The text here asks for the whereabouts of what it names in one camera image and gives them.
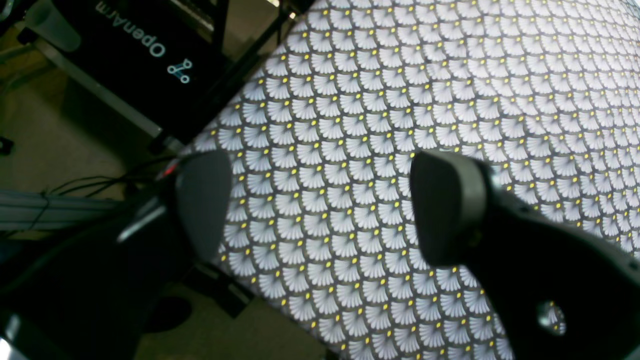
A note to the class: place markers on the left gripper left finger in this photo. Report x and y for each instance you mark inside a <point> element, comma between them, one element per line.
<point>86,292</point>

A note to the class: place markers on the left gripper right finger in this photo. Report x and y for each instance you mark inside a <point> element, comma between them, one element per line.
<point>560,293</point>

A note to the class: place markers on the fan-patterned table cloth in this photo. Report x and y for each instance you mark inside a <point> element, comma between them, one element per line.
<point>320,221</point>

